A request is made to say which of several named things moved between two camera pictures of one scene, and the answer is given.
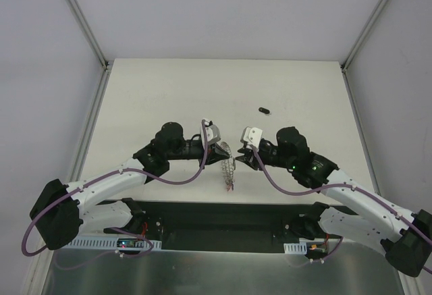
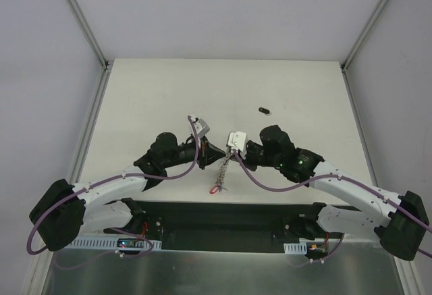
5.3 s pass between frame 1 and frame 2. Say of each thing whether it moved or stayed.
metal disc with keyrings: moved
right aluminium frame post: stayed
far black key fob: stayed
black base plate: stayed
